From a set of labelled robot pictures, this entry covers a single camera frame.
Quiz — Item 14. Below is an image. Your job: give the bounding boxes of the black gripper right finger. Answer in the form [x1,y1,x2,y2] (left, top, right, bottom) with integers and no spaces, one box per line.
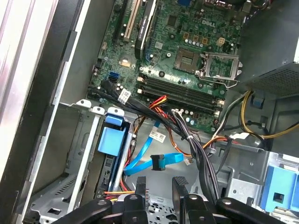
[172,176,289,224]

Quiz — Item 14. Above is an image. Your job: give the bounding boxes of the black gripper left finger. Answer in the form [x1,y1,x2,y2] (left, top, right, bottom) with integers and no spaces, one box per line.
[53,176,148,224]

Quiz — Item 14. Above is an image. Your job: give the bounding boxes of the hard disk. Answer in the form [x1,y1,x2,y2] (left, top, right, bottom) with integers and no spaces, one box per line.
[94,111,133,199]

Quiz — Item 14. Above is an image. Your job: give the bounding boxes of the metal disk bay cage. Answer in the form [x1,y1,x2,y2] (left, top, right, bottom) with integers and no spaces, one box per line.
[28,99,141,224]

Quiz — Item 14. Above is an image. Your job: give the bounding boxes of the black RAM slot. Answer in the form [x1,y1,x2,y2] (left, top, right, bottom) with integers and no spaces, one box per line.
[137,85,223,111]
[137,90,221,115]
[138,78,224,106]
[139,74,226,102]

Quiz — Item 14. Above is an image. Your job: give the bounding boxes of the white expansion slot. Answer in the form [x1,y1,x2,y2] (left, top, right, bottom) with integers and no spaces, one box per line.
[123,0,141,41]

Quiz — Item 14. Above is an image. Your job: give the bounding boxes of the black expansion slot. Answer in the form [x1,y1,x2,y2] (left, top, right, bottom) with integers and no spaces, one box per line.
[111,0,128,45]

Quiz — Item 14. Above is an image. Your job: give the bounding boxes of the open PC case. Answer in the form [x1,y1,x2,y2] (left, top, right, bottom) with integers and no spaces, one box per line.
[0,0,299,224]

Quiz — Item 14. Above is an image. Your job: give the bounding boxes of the blue plastic drive latch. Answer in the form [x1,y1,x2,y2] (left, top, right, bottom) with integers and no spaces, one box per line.
[259,151,299,213]

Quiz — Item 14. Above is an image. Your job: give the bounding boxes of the small blue plastic clip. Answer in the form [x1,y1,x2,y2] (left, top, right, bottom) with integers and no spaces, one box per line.
[251,92,265,110]

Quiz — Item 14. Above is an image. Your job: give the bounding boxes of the CPU socket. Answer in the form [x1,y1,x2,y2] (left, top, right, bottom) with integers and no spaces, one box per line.
[173,47,199,71]

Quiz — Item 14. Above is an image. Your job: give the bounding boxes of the green PC motherboard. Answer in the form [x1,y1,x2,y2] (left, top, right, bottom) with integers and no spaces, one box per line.
[86,0,246,135]

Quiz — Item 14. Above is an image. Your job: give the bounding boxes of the grey power supply box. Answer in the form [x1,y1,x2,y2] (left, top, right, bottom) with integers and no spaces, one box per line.
[239,14,299,95]

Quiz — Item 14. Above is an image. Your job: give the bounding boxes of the black graphics card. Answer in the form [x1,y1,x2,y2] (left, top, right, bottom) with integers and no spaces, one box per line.
[134,0,157,59]

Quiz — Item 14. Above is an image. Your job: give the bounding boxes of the red yellow disk power wire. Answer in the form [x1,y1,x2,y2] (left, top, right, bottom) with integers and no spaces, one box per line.
[103,181,136,202]

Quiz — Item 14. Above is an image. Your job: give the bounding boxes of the grey purple wire bundle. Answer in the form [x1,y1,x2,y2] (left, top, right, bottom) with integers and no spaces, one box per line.
[171,109,221,203]

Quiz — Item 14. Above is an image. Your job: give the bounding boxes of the blue flat disk wire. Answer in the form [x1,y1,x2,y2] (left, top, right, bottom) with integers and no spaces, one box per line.
[122,120,184,178]

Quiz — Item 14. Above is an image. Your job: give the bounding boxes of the black sleeved cable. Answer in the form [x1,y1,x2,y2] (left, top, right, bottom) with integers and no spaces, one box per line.
[87,85,189,139]

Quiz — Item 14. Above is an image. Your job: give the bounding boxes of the yellow black power cables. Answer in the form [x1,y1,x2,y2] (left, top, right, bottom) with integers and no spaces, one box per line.
[214,88,299,140]

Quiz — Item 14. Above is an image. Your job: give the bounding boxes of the short red yellow wires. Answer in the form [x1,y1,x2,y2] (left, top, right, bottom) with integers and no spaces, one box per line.
[149,94,168,111]

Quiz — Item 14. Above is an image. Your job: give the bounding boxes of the locking lever wire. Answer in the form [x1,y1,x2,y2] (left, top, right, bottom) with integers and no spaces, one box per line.
[199,78,241,89]

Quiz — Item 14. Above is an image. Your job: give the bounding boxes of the metal socket cover frame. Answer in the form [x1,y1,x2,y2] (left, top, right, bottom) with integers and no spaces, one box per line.
[199,51,242,83]

